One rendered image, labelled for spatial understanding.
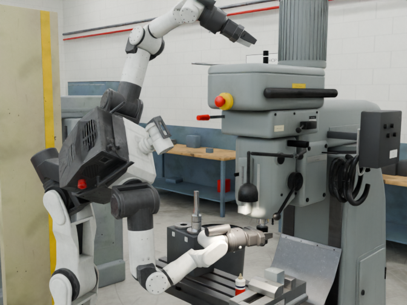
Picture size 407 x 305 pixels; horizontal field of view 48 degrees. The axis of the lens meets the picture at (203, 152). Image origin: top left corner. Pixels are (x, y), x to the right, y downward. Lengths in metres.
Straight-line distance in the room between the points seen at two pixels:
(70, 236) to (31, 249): 1.35
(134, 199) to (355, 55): 5.03
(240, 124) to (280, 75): 0.23
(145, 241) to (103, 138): 0.38
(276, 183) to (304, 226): 0.52
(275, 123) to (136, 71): 0.59
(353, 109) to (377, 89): 3.99
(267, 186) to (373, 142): 0.42
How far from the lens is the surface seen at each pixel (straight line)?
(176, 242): 2.21
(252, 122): 1.67
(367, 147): 1.80
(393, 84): 6.07
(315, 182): 1.91
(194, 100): 8.01
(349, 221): 2.11
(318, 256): 2.16
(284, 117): 1.68
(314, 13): 1.93
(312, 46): 1.92
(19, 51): 3.07
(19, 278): 3.25
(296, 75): 1.72
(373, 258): 2.32
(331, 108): 2.00
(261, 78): 1.56
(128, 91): 1.83
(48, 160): 1.92
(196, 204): 2.12
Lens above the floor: 1.79
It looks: 7 degrees down
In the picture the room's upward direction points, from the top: straight up
